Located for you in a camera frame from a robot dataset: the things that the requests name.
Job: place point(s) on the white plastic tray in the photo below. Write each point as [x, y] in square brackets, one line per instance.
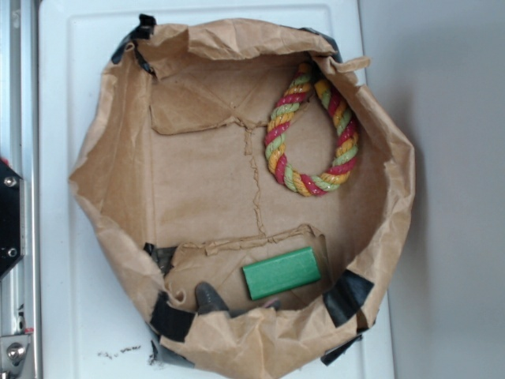
[89, 327]

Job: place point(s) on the aluminium frame rail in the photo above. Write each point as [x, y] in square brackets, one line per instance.
[20, 289]

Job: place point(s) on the green rectangular block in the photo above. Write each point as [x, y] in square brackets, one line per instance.
[281, 273]

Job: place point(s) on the black mounting bracket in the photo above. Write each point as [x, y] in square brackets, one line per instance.
[11, 218]

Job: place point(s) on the brown paper bag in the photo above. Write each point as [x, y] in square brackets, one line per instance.
[219, 145]

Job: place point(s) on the silver corner bracket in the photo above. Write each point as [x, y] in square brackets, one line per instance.
[17, 357]

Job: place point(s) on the dark gray object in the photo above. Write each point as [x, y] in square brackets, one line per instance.
[208, 299]

